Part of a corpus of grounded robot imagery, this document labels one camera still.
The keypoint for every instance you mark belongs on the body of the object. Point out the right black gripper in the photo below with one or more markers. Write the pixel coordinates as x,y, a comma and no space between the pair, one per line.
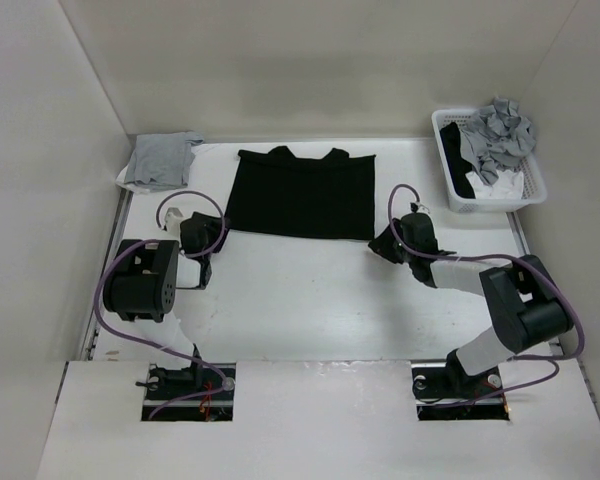
382,245

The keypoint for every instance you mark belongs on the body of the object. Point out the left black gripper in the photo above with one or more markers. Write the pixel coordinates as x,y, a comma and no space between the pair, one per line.
212,225

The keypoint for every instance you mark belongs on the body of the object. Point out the black tank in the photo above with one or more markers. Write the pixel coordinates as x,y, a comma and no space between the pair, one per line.
458,167
279,193

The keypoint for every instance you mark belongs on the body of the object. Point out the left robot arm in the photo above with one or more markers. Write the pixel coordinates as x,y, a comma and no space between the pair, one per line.
134,301

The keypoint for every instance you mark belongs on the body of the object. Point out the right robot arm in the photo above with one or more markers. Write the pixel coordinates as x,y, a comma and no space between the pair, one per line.
524,305

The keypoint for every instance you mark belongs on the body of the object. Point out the folded white tank top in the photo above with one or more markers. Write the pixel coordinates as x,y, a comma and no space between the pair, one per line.
130,182

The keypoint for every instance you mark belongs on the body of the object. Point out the folded grey tank top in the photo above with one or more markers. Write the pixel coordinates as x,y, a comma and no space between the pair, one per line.
160,159

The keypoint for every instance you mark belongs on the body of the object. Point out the white tank top in basket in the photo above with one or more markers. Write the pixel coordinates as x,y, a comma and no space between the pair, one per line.
508,186

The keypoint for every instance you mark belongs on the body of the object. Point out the crumpled grey tank top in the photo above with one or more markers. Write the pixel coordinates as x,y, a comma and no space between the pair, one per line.
496,138

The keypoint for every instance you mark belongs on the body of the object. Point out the white plastic laundry basket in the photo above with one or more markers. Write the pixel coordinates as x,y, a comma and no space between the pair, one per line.
534,191

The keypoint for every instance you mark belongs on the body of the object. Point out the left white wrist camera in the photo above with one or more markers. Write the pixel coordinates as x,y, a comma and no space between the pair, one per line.
172,221

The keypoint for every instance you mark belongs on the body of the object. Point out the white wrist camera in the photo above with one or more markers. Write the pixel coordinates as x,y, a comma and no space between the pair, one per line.
418,207
172,221

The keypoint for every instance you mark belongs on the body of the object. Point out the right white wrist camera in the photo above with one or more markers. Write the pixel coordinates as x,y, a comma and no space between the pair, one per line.
418,207

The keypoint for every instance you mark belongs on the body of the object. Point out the right metal table rail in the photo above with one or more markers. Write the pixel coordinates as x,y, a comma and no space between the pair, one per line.
554,344

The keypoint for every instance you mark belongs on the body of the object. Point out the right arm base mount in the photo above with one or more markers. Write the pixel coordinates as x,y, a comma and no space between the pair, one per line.
438,400

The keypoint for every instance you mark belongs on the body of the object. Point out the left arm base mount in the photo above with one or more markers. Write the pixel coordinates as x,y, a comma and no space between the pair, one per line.
191,394

